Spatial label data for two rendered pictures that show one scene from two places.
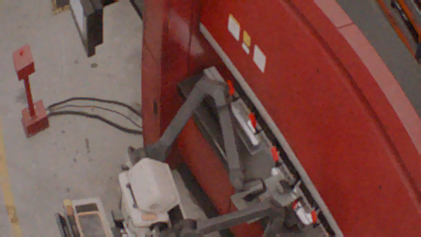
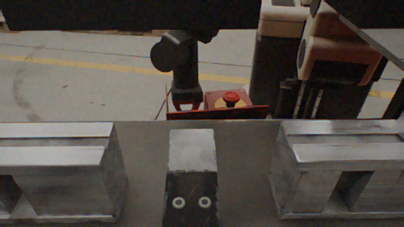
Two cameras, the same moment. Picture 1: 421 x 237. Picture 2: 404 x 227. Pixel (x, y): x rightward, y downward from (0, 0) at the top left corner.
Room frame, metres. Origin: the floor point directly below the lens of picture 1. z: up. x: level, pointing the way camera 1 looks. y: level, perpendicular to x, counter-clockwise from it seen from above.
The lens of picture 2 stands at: (1.56, -0.76, 1.15)
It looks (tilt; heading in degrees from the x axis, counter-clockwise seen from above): 38 degrees down; 123
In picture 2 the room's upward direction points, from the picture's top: straight up
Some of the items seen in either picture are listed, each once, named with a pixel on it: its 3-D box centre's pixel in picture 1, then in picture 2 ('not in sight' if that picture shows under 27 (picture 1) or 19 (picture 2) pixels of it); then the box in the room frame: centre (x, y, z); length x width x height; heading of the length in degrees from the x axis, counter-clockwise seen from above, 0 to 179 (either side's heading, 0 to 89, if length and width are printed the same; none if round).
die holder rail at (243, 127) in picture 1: (232, 109); not in sight; (2.20, -0.10, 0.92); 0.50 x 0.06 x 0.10; 33
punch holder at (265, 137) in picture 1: (272, 131); not in sight; (1.93, -0.28, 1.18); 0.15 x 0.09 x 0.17; 33
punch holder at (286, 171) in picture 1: (292, 163); not in sight; (1.76, -0.39, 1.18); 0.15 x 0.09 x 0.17; 33
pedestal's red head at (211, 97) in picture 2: not in sight; (210, 120); (1.32, -0.32, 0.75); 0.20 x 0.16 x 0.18; 39
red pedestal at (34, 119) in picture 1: (27, 89); not in sight; (2.58, 1.32, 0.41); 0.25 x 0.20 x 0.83; 123
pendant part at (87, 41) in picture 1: (85, 8); not in sight; (2.43, 0.73, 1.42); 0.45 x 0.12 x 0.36; 32
